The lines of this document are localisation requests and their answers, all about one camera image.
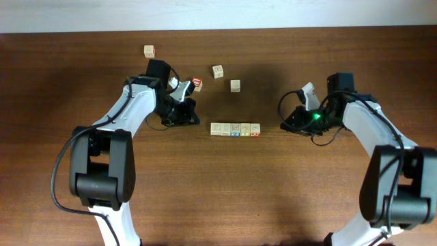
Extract yellow J wooden block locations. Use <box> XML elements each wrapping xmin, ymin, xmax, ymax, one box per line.
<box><xmin>240</xmin><ymin>123</ymin><xmax>251</xmax><ymax>137</ymax></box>

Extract green N wooden block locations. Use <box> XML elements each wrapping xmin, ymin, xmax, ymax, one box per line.
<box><xmin>230</xmin><ymin>80</ymin><xmax>241</xmax><ymax>93</ymax></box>

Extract red U wooden block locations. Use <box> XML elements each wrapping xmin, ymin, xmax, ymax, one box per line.
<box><xmin>192</xmin><ymin>77</ymin><xmax>203</xmax><ymax>92</ymax></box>

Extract red I wooden block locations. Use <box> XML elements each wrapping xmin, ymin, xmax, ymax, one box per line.
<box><xmin>250</xmin><ymin>123</ymin><xmax>261</xmax><ymax>137</ymax></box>

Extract plain wooden block row end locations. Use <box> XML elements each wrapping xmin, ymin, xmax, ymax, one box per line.
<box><xmin>210</xmin><ymin>122</ymin><xmax>221</xmax><ymax>136</ymax></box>

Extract ice cream wooden block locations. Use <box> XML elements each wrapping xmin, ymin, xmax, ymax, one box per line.
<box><xmin>221</xmin><ymin>123</ymin><xmax>231</xmax><ymax>136</ymax></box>

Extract green R wooden block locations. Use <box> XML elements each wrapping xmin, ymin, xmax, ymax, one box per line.
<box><xmin>212</xmin><ymin>65</ymin><xmax>224</xmax><ymax>79</ymax></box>

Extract plain wooden block far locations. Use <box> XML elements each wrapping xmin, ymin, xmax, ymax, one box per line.
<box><xmin>143</xmin><ymin>45</ymin><xmax>156</xmax><ymax>58</ymax></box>

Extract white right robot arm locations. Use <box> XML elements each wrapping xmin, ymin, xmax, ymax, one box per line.
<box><xmin>280</xmin><ymin>72</ymin><xmax>436</xmax><ymax>246</ymax></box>

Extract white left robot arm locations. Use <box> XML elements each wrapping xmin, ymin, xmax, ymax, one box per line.
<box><xmin>70</xmin><ymin>59</ymin><xmax>200</xmax><ymax>245</ymax></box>

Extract blue K wooden block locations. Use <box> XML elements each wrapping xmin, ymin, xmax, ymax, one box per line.
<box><xmin>230</xmin><ymin>123</ymin><xmax>241</xmax><ymax>137</ymax></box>

